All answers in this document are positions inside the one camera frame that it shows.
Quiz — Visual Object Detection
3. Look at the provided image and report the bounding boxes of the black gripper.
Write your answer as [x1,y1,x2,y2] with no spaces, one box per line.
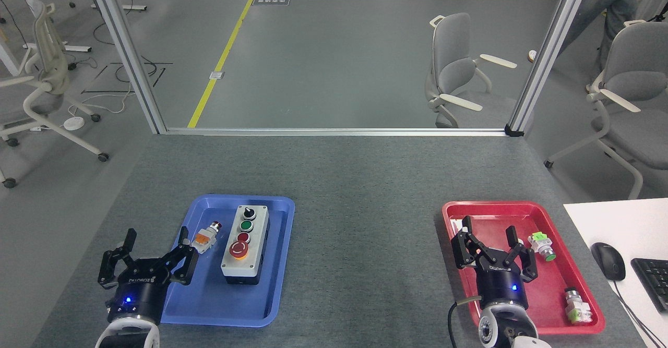
[98,226,200,325]
[451,216,539,310]

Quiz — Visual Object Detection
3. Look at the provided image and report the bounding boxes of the grey control box with buttons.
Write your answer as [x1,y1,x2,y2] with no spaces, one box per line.
[220,205,271,286]

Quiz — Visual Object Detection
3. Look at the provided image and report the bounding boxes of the red push button orange block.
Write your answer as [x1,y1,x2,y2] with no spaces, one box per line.
[189,222,223,255]

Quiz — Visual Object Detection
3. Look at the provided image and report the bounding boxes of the silver push button green block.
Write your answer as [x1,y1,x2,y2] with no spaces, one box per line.
[564,287,594,325]

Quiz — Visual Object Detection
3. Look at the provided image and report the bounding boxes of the red plastic tray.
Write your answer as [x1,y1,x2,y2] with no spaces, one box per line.
[442,200,606,336]

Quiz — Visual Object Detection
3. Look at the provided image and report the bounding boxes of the blue plastic tray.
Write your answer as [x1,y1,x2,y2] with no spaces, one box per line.
[159,195,296,329]

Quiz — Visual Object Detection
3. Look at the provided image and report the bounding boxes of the black computer mouse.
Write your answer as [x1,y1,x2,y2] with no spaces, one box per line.
[590,242,627,282]

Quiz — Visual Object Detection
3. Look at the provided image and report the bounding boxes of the white side table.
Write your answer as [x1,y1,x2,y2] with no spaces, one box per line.
[563,197,668,348]

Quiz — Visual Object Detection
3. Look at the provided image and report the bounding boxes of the black keyboard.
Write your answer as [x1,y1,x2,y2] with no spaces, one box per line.
[630,257,668,314]

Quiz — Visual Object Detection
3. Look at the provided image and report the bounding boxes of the grey office chair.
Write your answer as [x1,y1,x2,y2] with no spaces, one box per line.
[425,13,518,129]
[544,20,668,200]

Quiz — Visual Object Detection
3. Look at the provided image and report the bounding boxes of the white mesh office chair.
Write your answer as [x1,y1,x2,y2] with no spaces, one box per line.
[0,1,111,189]

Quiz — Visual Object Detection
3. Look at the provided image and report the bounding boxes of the person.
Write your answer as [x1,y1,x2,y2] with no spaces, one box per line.
[556,0,654,73]

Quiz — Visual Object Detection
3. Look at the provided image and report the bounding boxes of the green push button switch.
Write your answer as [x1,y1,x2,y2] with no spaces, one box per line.
[527,231,557,263]

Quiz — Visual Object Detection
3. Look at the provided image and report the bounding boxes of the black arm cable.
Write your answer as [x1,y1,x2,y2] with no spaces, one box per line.
[447,295,483,348]

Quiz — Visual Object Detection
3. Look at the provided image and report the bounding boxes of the black mouse cable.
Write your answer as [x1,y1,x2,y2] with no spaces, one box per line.
[612,279,663,348]

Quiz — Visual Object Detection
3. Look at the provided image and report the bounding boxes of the white floor cable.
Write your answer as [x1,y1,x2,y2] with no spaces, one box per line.
[68,83,137,120]

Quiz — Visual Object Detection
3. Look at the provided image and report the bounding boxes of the black floor cable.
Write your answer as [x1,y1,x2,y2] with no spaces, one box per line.
[93,19,174,94]

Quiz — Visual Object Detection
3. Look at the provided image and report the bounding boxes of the silver aluminium rail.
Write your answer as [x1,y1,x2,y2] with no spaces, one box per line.
[165,127,509,137]

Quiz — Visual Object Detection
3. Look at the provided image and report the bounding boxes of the silver aluminium post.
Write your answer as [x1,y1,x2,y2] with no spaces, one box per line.
[83,0,168,135]
[507,0,595,135]

